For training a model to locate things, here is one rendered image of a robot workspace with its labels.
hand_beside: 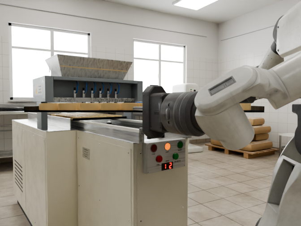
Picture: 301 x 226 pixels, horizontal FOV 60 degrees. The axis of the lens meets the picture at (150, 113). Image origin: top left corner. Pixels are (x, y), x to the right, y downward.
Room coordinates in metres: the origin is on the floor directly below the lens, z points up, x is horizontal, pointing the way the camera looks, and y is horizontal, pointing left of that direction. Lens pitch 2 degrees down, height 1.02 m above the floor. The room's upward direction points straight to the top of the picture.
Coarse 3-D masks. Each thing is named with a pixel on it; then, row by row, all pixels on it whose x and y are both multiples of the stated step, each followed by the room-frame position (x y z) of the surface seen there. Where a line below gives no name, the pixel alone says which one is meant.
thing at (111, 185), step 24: (96, 144) 1.44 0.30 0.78; (120, 144) 1.23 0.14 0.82; (96, 168) 1.45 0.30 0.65; (120, 168) 1.23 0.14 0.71; (96, 192) 1.45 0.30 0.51; (120, 192) 1.23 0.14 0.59; (144, 192) 1.17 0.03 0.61; (168, 192) 1.26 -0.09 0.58; (96, 216) 1.45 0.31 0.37; (120, 216) 1.23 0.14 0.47; (144, 216) 1.17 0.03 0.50; (168, 216) 1.26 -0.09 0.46
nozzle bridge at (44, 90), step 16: (48, 80) 1.59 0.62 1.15; (64, 80) 1.69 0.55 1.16; (80, 80) 1.71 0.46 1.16; (96, 80) 1.78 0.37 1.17; (112, 80) 1.85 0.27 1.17; (128, 80) 1.93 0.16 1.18; (48, 96) 1.59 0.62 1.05; (64, 96) 1.74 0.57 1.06; (80, 96) 1.80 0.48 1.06; (96, 96) 1.87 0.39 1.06; (112, 96) 1.95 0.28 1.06; (128, 96) 2.03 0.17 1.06; (128, 112) 2.11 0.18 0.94
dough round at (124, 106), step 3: (123, 105) 0.68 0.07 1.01; (126, 105) 0.67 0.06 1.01; (129, 105) 0.67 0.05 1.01; (132, 105) 0.67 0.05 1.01; (135, 105) 0.67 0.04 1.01; (138, 105) 0.68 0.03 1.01; (123, 108) 0.68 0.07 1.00; (126, 108) 0.67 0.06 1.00; (129, 108) 0.67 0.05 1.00; (132, 108) 0.67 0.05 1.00
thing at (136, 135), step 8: (80, 128) 1.66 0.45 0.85; (88, 128) 1.56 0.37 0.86; (96, 128) 1.47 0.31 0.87; (104, 128) 1.39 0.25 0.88; (112, 128) 1.31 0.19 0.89; (120, 128) 1.25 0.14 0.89; (128, 128) 1.19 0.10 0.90; (136, 128) 1.18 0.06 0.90; (112, 136) 1.31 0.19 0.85; (120, 136) 1.25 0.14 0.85; (128, 136) 1.19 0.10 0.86; (136, 136) 1.14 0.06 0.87
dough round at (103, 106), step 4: (100, 104) 0.69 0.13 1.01; (104, 104) 0.67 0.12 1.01; (108, 104) 0.67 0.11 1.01; (112, 104) 0.67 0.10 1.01; (116, 104) 0.68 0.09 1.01; (100, 108) 0.69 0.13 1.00; (104, 108) 0.67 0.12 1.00; (108, 108) 0.67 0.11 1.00; (112, 108) 0.67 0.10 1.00; (116, 108) 0.68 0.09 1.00
